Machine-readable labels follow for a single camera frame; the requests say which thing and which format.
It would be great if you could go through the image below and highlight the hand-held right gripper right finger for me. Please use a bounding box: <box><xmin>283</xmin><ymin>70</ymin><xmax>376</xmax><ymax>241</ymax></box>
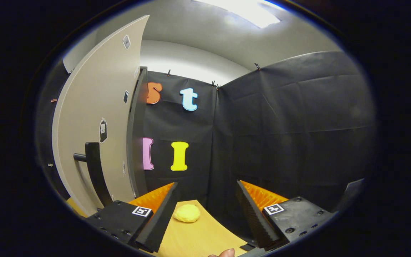
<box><xmin>236</xmin><ymin>180</ymin><xmax>334</xmax><ymax>250</ymax></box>

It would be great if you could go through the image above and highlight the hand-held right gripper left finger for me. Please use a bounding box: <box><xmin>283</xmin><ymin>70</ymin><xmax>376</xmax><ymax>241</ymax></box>
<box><xmin>85</xmin><ymin>182</ymin><xmax>178</xmax><ymax>253</ymax></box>

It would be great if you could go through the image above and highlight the black door handle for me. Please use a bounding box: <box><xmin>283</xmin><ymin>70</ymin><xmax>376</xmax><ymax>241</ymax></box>
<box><xmin>73</xmin><ymin>142</ymin><xmax>113</xmax><ymax>207</ymax></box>

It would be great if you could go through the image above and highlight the white cabinet door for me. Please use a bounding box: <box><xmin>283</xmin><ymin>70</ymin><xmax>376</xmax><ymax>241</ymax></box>
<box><xmin>51</xmin><ymin>15</ymin><xmax>151</xmax><ymax>216</ymax></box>

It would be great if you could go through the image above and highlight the yellow lumpy ball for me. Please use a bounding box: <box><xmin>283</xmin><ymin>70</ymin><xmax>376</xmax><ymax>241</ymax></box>
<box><xmin>173</xmin><ymin>204</ymin><xmax>201</xmax><ymax>223</ymax></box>

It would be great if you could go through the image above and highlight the dark grey object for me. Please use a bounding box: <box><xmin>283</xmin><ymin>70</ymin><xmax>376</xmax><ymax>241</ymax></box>
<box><xmin>334</xmin><ymin>178</ymin><xmax>366</xmax><ymax>213</ymax></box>

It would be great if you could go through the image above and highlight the black backdrop cloth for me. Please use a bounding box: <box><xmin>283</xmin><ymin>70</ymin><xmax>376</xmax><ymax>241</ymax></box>
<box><xmin>36</xmin><ymin>51</ymin><xmax>375</xmax><ymax>229</ymax></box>

